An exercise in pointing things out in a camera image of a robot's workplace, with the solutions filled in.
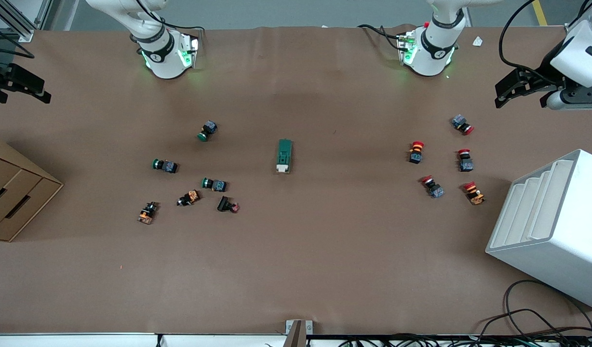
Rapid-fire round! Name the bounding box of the green load switch white lever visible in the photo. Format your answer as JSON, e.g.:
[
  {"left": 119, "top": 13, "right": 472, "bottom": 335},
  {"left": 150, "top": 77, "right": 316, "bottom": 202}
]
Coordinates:
[{"left": 276, "top": 139, "right": 294, "bottom": 174}]

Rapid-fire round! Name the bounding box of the brown cardboard box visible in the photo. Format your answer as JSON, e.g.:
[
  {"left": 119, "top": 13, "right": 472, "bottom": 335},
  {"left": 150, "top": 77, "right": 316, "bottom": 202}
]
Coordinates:
[{"left": 0, "top": 140, "right": 64, "bottom": 242}]

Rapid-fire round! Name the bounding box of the white stepped rack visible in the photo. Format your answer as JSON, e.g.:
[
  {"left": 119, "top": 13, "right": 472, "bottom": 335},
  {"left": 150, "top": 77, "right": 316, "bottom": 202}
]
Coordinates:
[{"left": 485, "top": 149, "right": 592, "bottom": 310}]

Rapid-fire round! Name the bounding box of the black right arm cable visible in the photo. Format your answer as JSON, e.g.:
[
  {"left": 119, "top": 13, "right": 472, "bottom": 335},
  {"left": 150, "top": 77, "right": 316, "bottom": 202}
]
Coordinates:
[{"left": 0, "top": 22, "right": 36, "bottom": 59}]

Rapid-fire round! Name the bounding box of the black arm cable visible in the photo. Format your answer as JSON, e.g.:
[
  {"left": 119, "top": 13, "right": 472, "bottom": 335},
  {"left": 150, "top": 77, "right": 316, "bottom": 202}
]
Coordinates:
[
  {"left": 499, "top": 0, "right": 592, "bottom": 78},
  {"left": 0, "top": 22, "right": 36, "bottom": 59}
]

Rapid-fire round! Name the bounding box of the aluminium frame profile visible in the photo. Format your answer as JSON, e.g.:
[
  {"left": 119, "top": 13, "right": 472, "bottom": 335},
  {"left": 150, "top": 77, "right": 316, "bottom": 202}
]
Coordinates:
[{"left": 0, "top": 0, "right": 53, "bottom": 43}]

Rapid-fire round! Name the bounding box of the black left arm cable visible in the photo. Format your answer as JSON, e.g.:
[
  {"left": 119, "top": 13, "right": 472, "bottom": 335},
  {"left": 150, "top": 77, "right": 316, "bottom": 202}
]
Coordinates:
[{"left": 499, "top": 0, "right": 592, "bottom": 78}]

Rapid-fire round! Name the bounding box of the red orange push button switch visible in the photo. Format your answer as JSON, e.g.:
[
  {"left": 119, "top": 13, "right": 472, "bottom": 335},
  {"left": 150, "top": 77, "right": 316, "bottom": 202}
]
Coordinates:
[{"left": 463, "top": 181, "right": 485, "bottom": 206}]

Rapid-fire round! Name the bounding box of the black left base cable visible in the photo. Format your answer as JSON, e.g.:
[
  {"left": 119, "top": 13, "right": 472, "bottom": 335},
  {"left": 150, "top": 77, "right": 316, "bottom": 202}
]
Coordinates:
[{"left": 358, "top": 24, "right": 407, "bottom": 51}]

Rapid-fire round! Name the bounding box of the black base cable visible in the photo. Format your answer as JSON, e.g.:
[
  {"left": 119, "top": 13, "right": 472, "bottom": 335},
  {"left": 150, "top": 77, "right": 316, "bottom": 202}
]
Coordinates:
[
  {"left": 135, "top": 0, "right": 205, "bottom": 32},
  {"left": 358, "top": 24, "right": 407, "bottom": 51}
]

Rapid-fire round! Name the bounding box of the black right base cable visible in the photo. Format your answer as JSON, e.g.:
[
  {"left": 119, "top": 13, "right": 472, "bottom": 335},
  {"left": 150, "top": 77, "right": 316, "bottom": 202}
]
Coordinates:
[{"left": 135, "top": 0, "right": 205, "bottom": 32}]

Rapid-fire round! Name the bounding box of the black orange push button switch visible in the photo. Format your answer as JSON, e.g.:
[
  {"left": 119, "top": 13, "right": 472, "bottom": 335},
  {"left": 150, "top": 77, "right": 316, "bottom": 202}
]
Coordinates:
[
  {"left": 176, "top": 190, "right": 201, "bottom": 207},
  {"left": 137, "top": 201, "right": 159, "bottom": 225}
]

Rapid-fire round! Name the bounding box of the black looped floor cable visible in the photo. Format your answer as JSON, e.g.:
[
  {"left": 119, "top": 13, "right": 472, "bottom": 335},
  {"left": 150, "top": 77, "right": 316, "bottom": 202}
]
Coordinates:
[{"left": 504, "top": 280, "right": 592, "bottom": 338}]

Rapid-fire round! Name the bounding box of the black red push button switch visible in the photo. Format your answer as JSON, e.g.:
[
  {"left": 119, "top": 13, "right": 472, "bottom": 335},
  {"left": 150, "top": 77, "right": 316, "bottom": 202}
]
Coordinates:
[{"left": 217, "top": 196, "right": 240, "bottom": 214}]

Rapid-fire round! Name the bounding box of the white table edge rail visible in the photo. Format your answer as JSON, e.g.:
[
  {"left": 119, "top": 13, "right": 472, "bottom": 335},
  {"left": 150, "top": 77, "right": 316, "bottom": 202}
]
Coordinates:
[{"left": 0, "top": 333, "right": 345, "bottom": 347}]

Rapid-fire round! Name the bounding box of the black floor cable bundle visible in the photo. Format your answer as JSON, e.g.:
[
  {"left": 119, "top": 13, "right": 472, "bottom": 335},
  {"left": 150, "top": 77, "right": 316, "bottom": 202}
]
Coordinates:
[{"left": 335, "top": 308, "right": 592, "bottom": 347}]

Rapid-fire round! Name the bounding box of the grey metal bracket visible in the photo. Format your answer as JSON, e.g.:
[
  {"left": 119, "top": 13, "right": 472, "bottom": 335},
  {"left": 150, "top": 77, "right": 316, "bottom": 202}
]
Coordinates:
[{"left": 285, "top": 320, "right": 313, "bottom": 347}]

